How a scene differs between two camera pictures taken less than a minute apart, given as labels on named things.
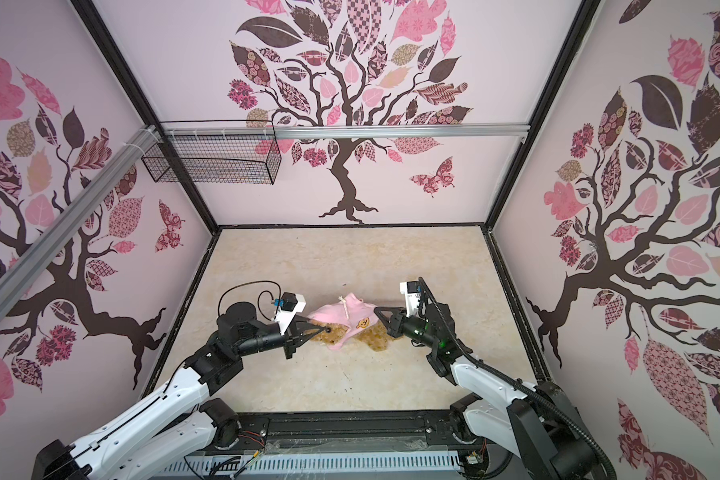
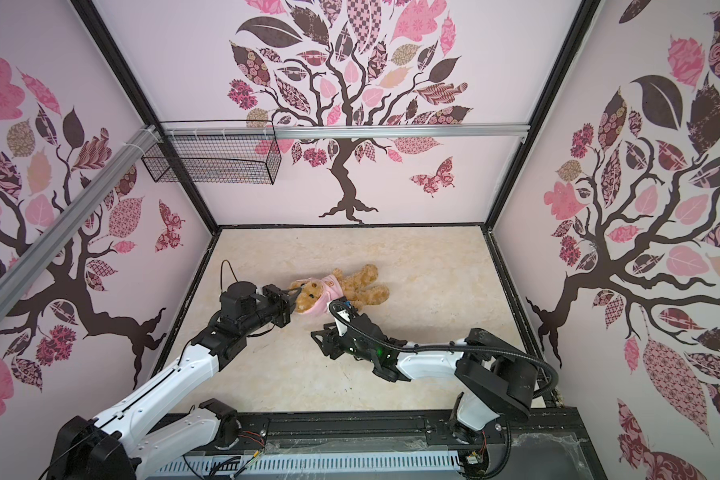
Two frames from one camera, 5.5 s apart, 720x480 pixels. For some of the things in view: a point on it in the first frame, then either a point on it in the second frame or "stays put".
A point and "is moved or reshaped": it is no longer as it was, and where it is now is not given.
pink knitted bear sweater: x=350 y=310 is moved or reshaped
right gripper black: x=398 y=322 → x=334 y=341
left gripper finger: x=300 y=324 → x=282 y=296
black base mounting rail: x=346 y=431 stays put
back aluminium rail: x=303 y=131 stays put
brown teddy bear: x=376 y=336 is moved or reshaped
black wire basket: x=215 y=152 stays put
